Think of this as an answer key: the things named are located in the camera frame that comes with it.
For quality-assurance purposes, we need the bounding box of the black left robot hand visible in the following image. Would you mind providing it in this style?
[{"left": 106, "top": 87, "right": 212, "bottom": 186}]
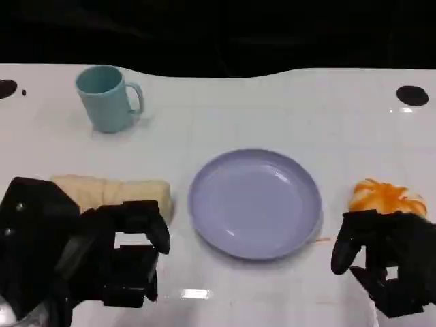
[{"left": 54, "top": 200, "right": 171, "bottom": 308}]

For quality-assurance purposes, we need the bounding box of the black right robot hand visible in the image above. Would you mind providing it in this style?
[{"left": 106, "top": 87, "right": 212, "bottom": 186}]
[{"left": 330, "top": 208, "right": 436, "bottom": 320}]

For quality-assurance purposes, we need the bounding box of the beige towel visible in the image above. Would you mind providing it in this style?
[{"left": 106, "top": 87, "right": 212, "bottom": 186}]
[{"left": 50, "top": 174, "right": 174, "bottom": 225}]

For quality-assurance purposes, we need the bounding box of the orange and white bread roll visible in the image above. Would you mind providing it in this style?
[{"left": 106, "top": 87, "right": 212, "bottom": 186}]
[{"left": 347, "top": 177, "right": 429, "bottom": 217}]

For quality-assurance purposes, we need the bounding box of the lilac plate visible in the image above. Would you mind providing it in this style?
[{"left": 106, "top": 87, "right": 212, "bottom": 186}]
[{"left": 187, "top": 148, "right": 323, "bottom": 260}]

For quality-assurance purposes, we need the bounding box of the pale green mug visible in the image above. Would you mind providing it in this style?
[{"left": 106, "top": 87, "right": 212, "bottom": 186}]
[{"left": 75, "top": 65, "right": 144, "bottom": 134}]

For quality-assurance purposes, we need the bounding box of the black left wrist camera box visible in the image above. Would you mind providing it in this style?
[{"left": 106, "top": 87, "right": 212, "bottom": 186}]
[{"left": 0, "top": 176, "right": 82, "bottom": 283}]

